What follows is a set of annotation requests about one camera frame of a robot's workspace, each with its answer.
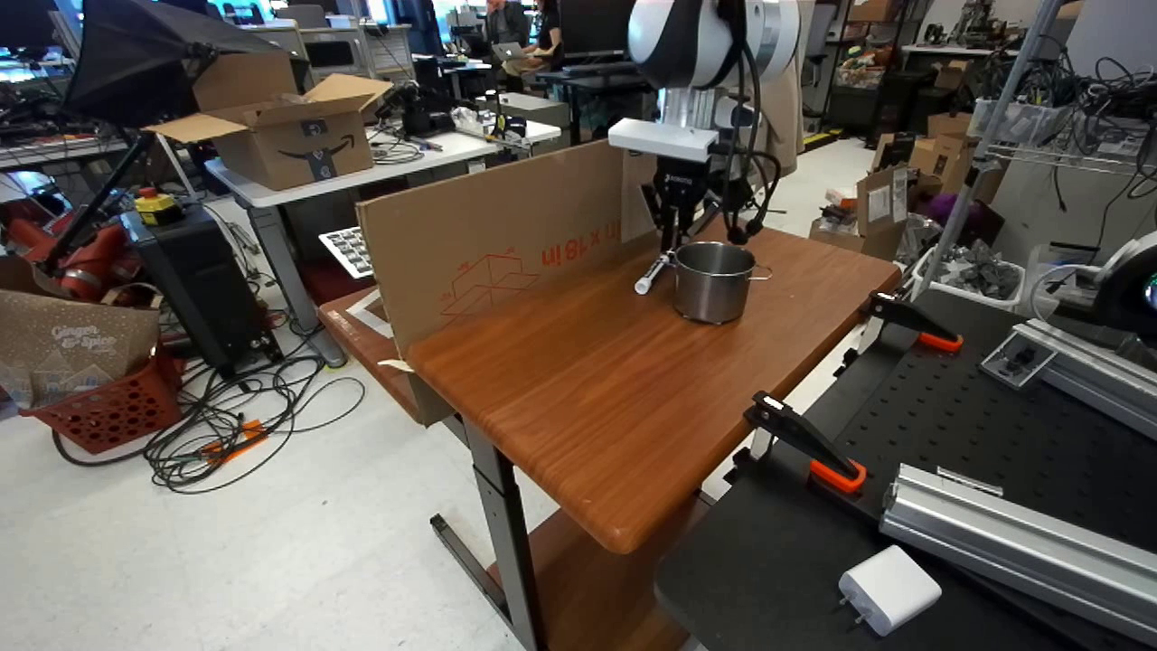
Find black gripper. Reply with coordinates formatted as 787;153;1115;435
647;154;761;253

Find small brown cardboard box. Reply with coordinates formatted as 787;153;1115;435
849;160;917;231

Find brown cardboard panel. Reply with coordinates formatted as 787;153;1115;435
355;136;666;355

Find black orange bar clamp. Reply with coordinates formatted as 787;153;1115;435
741;391;873;500
869;289;970;358

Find grey metal pole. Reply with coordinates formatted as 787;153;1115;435
908;0;1071;300

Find grey office desk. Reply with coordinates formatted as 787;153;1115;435
200;118;575;366

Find white black checker board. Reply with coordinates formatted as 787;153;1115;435
315;221;381;280

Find black base board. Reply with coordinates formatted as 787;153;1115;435
650;285;1157;651

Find grey metal table leg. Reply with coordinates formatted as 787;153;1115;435
426;412;553;651

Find black perforated breadboard plate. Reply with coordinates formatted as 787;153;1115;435
799;285;1157;554

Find white power adapter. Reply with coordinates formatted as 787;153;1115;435
837;542;946;640

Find white black device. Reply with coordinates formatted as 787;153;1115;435
1021;227;1157;355

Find open brown cardboard box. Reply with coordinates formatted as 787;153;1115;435
143;48;398;196

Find black control cabinet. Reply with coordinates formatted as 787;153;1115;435
121;196;275;376

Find yellow red emergency button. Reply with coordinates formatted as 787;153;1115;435
130;185;187;231

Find black photo umbrella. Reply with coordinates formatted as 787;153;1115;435
57;0;287;131

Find red plastic basket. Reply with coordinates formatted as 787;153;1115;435
26;355;187;459

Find brown paper bag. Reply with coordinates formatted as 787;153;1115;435
0;285;162;412

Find steel pot with handle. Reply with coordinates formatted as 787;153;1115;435
633;233;761;330

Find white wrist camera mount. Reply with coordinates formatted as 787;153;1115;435
603;114;723;167

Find silver corner bracket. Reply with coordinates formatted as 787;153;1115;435
975;330;1060;391

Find aluminium extrusion rail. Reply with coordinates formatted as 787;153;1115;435
1010;313;1157;440
879;462;1157;648

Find black floor cables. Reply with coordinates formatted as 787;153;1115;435
47;346;374;500

